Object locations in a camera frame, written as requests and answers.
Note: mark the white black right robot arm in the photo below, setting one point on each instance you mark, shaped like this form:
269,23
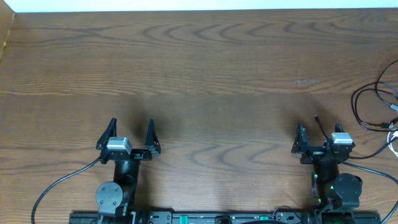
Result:
337,193

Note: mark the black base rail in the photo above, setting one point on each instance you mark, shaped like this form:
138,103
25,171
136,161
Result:
280,215

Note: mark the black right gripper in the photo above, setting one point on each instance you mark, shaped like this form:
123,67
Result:
301,145

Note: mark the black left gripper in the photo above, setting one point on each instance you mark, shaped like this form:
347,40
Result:
137,155

